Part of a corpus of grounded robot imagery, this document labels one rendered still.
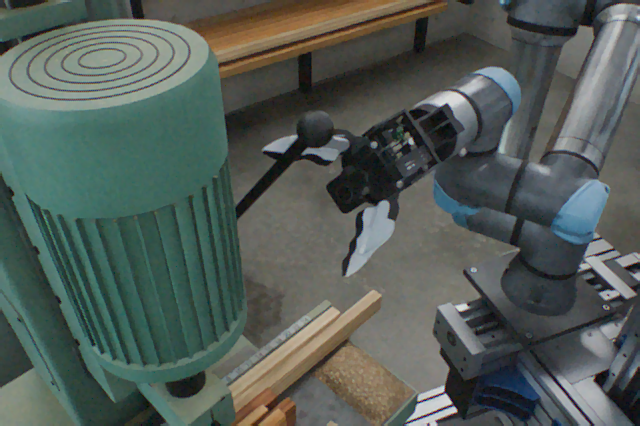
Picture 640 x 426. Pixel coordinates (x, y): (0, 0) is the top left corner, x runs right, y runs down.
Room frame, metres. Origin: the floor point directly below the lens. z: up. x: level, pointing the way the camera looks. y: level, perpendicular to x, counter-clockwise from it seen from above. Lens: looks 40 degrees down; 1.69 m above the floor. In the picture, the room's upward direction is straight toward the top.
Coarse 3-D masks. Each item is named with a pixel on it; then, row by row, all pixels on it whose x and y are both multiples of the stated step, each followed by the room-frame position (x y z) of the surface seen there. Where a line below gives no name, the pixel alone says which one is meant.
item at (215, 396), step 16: (208, 368) 0.43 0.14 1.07; (144, 384) 0.42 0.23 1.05; (160, 384) 0.41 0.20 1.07; (208, 384) 0.41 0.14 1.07; (224, 384) 0.41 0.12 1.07; (160, 400) 0.39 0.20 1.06; (176, 400) 0.39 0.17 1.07; (192, 400) 0.39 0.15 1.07; (208, 400) 0.39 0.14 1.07; (224, 400) 0.39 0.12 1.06; (176, 416) 0.37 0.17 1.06; (192, 416) 0.37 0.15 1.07; (208, 416) 0.37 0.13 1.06; (224, 416) 0.39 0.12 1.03
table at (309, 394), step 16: (304, 384) 0.52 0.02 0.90; (320, 384) 0.52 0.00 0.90; (304, 400) 0.49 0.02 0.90; (320, 400) 0.49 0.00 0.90; (336, 400) 0.49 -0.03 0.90; (416, 400) 0.50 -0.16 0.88; (304, 416) 0.47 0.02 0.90; (320, 416) 0.47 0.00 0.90; (336, 416) 0.47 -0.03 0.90; (352, 416) 0.47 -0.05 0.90; (400, 416) 0.48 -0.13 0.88
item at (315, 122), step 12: (300, 120) 0.44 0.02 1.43; (312, 120) 0.44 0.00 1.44; (324, 120) 0.44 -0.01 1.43; (300, 132) 0.43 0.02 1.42; (312, 132) 0.43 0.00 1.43; (324, 132) 0.43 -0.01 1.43; (300, 144) 0.45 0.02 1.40; (312, 144) 0.43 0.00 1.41; (324, 144) 0.43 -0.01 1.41; (288, 156) 0.46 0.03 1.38; (276, 168) 0.48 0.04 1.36; (288, 168) 0.48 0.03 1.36; (264, 180) 0.49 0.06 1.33; (252, 192) 0.51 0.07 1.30; (240, 204) 0.53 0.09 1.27; (252, 204) 0.52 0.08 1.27; (240, 216) 0.54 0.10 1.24
